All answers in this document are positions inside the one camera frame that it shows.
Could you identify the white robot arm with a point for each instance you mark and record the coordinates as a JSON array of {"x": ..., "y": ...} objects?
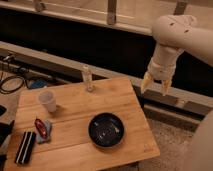
[{"x": 175, "y": 34}]

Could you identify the black ceramic bowl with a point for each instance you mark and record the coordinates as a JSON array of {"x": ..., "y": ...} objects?
[{"x": 106, "y": 130}]

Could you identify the black white striped block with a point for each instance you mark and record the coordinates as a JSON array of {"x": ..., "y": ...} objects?
[{"x": 25, "y": 148}]

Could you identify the white paper cup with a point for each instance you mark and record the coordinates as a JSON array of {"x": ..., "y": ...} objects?
[{"x": 47, "y": 99}]

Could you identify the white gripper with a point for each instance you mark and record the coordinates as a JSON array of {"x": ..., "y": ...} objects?
[{"x": 161, "y": 67}]

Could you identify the small clear bottle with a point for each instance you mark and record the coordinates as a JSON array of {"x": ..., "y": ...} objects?
[{"x": 87, "y": 78}]

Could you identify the wooden board table top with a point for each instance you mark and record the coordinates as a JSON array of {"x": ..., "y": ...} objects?
[{"x": 70, "y": 148}]

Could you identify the red pepper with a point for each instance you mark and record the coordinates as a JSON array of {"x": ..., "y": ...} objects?
[{"x": 41, "y": 128}]

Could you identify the blue object on floor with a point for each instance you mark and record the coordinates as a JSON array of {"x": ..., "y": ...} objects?
[{"x": 38, "y": 83}]

